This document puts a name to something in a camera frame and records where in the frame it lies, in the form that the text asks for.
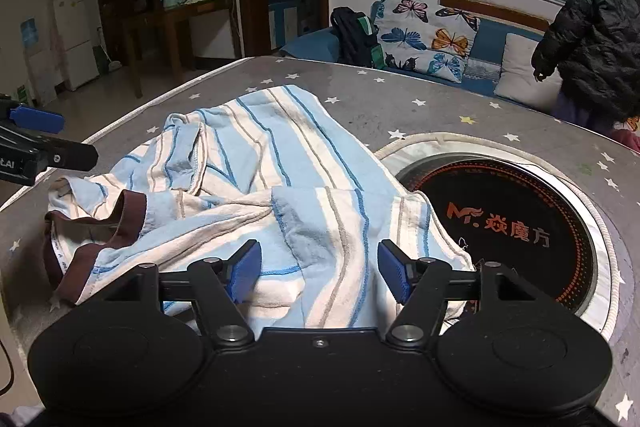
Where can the white refrigerator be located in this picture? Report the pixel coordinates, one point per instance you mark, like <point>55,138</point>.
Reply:
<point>72,24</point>

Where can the blue striped shirt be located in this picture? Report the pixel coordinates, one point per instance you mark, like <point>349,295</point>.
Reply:
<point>272,166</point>

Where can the black backpack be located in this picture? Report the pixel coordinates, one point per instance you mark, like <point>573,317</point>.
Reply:
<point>358,38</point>

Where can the grey star patterned table cover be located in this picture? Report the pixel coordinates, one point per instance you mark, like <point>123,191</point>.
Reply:
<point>380,109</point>

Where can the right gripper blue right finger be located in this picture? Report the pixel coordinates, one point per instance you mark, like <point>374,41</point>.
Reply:
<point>399,272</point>

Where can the blue sofa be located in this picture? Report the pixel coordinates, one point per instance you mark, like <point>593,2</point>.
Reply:
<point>481,74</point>

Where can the butterfly patterned cushion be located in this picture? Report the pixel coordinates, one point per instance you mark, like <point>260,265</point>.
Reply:
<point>428,39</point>

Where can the wooden table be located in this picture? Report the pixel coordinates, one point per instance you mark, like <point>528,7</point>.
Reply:
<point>167,21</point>

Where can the beige pillow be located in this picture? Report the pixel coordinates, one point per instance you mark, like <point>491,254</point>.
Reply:
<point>517,81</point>

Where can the person in black jacket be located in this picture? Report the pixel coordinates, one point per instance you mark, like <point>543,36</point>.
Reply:
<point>594,46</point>

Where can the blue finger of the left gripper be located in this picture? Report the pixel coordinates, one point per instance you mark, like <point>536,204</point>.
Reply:
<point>36,119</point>

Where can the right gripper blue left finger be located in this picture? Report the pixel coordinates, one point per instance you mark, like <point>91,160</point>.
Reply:
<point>241,271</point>

